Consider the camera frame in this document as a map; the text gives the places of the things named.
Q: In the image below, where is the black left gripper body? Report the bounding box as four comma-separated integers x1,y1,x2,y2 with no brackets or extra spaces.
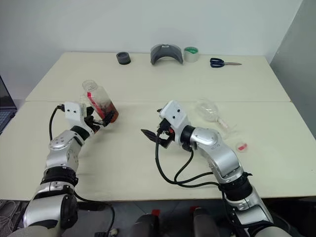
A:
83,115,106,131

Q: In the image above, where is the silver tape roll green core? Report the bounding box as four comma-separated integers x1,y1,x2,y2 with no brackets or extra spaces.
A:
184,46,199,62

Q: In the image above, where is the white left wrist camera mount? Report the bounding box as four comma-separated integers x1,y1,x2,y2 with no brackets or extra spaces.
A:
63,101,96,135

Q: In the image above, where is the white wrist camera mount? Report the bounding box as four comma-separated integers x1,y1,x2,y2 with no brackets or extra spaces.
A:
63,101,96,135
158,100,189,143

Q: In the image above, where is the white floor cable bundle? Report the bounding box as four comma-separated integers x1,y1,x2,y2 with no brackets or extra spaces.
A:
0,199,25,237

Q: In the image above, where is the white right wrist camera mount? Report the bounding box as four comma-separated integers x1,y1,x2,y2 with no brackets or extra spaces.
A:
158,100,189,143

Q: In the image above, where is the clear plastic wine glass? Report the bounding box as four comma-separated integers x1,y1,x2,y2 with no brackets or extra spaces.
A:
195,99,239,139

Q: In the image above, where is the grey curved visor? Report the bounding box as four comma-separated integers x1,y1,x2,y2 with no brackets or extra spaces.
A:
150,43,184,66

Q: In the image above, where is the grey laptop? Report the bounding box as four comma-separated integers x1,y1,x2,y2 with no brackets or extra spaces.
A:
0,74,17,133

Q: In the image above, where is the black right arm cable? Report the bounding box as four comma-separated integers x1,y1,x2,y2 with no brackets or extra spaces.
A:
155,133,227,192

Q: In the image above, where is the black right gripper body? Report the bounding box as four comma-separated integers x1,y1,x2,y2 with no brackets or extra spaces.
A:
156,119,176,143

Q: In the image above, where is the dark rounded shape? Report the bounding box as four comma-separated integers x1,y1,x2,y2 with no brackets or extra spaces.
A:
194,208,220,237
128,213,160,237

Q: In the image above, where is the plastic bottle with brown liquid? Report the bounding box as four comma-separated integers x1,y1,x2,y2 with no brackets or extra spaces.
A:
81,79,119,123

